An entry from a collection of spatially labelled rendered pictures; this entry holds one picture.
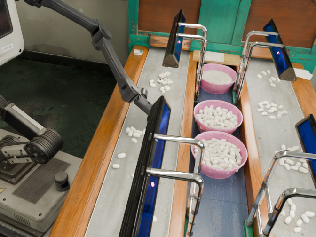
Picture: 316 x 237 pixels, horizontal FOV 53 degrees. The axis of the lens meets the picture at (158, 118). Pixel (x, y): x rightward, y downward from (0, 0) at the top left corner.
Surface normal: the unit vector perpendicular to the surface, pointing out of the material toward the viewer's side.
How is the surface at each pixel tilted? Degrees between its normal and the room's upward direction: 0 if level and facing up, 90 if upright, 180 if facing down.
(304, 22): 90
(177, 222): 0
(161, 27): 90
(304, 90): 0
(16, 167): 0
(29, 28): 90
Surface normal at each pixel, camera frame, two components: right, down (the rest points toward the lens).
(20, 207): 0.06, -0.78
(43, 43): -0.26, 0.57
